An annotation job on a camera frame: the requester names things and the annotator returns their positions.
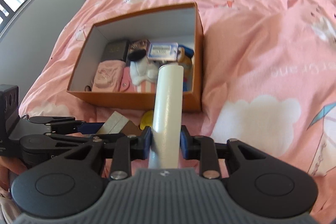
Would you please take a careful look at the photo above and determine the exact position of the yellow plastic toy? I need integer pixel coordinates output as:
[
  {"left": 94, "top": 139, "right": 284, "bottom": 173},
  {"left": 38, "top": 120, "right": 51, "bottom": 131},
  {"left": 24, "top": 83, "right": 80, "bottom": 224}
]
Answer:
[{"left": 139, "top": 110, "right": 154, "bottom": 130}]

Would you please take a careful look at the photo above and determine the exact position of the white cylinder tube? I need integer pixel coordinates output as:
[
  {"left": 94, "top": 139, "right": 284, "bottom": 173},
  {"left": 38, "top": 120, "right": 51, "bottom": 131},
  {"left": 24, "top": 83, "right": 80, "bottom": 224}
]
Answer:
[{"left": 149, "top": 65, "right": 183, "bottom": 169}]

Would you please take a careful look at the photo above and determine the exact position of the blue price tag keychain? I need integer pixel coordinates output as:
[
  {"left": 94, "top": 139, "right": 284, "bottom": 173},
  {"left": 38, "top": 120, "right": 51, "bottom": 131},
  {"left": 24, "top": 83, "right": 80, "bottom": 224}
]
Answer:
[{"left": 147, "top": 42, "right": 178, "bottom": 61}]

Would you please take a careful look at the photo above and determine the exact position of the bear plush keychain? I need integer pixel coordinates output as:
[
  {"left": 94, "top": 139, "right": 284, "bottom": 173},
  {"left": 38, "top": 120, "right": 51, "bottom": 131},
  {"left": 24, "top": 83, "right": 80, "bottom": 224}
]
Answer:
[{"left": 177, "top": 44, "right": 194, "bottom": 92}]

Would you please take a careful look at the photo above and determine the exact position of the silver brown small box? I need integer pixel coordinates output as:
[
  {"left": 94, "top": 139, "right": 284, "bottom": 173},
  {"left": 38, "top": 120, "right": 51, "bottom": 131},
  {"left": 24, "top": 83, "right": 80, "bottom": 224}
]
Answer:
[{"left": 96, "top": 111, "right": 142, "bottom": 136}]

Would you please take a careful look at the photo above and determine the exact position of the brown round bead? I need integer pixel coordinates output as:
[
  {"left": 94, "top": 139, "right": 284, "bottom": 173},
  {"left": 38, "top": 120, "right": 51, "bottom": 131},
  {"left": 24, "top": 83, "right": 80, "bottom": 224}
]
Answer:
[{"left": 84, "top": 85, "right": 92, "bottom": 92}]

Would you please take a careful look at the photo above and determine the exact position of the white plush dog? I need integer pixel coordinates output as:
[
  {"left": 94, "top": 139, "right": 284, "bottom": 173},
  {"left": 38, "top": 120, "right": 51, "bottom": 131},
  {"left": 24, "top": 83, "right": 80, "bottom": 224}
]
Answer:
[{"left": 130, "top": 54, "right": 158, "bottom": 86}]

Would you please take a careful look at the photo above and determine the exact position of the orange cardboard box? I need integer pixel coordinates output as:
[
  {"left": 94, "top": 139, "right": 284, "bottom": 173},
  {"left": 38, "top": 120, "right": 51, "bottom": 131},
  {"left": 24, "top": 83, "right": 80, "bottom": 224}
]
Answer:
[{"left": 67, "top": 3, "right": 203, "bottom": 112}]

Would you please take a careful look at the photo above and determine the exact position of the black gift box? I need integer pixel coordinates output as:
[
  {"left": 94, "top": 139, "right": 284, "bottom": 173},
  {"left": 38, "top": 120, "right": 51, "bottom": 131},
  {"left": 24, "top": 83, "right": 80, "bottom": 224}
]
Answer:
[{"left": 101, "top": 40, "right": 129, "bottom": 62}]

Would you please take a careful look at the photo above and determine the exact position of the pink printed duvet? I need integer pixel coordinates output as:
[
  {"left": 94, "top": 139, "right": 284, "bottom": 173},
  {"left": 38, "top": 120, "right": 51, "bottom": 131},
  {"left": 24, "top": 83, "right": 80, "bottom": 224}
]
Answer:
[{"left": 0, "top": 0, "right": 336, "bottom": 224}]

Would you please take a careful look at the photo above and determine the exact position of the pink drawstring pouch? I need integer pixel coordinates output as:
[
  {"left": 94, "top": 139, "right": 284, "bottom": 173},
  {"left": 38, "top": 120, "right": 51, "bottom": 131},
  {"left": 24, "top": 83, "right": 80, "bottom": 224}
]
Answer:
[{"left": 92, "top": 60, "right": 126, "bottom": 93}]

